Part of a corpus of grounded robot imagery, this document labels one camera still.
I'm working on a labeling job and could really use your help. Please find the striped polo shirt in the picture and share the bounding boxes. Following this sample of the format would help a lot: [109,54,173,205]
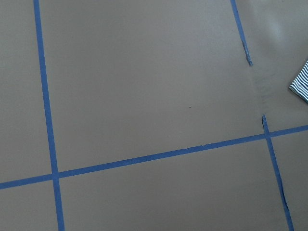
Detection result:
[289,61,308,103]

